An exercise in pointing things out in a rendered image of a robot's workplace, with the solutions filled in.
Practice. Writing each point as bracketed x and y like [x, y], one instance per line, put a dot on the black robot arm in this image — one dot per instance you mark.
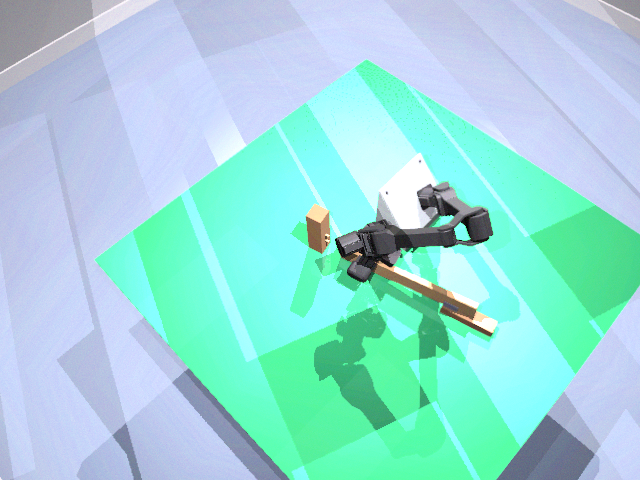
[387, 240]

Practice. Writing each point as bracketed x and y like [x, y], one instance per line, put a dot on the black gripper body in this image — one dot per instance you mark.
[361, 271]

